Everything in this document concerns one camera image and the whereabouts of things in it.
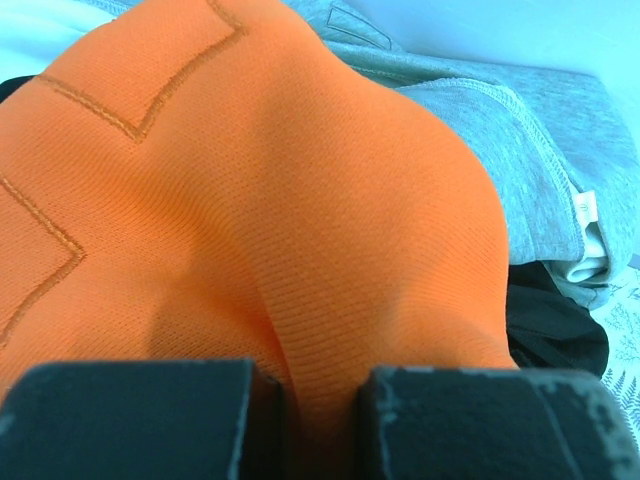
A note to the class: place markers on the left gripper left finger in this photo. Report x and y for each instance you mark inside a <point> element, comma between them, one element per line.
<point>142,420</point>

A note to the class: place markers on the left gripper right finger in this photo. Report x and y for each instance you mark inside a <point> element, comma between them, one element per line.
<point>426,423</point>

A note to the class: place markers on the orange cloth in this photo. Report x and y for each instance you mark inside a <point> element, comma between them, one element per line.
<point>202,179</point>

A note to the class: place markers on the grey cloth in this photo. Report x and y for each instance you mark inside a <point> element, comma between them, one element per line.
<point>558,152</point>

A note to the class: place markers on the floral table mat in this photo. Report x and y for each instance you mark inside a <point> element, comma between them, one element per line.
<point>620,319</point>

